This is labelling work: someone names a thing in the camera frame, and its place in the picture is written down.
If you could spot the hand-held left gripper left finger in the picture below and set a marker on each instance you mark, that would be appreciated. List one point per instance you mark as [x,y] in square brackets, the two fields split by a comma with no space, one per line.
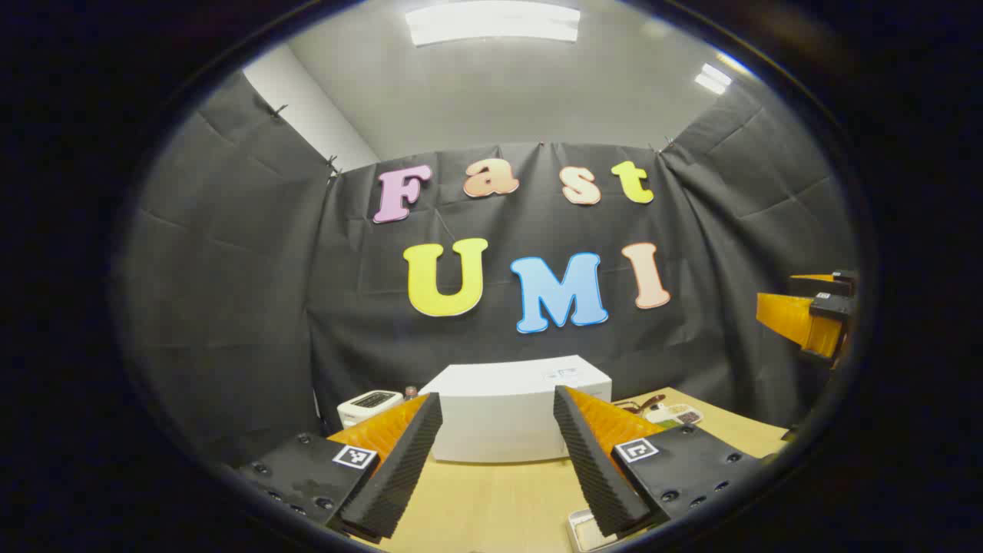
[399,468]

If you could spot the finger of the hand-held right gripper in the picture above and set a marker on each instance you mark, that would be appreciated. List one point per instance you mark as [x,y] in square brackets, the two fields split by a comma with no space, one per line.
[829,286]
[799,319]

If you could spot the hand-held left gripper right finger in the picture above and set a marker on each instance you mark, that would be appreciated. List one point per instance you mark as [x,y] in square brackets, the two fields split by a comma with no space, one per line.
[591,468]

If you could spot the white microwave oven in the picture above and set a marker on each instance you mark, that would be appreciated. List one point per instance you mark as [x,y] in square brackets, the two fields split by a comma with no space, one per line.
[507,407]

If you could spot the white rectangular tray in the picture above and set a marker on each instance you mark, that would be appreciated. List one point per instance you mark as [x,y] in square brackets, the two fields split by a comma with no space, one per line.
[584,531]

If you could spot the white toaster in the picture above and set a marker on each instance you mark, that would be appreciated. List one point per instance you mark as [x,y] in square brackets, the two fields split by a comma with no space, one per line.
[369,405]

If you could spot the white divided condiment dish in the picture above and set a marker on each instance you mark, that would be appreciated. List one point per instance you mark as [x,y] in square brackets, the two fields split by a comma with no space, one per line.
[676,416]

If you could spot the black backdrop cloth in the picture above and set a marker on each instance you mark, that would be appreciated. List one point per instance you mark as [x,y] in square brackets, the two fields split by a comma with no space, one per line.
[230,292]

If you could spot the large ceiling light panel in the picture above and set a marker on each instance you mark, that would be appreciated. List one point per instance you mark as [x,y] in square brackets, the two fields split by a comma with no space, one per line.
[491,23]

